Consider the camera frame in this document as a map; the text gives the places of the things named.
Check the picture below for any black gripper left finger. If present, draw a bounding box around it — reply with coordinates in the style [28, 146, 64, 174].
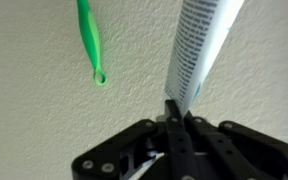
[71, 99, 202, 180]

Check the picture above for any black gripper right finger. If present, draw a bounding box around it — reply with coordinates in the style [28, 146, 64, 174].
[183, 110, 288, 180]

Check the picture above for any white tube with blue print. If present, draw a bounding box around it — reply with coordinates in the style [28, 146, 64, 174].
[163, 0, 246, 116]

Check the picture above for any green mop handle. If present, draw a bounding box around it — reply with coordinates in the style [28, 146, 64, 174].
[76, 0, 108, 87]

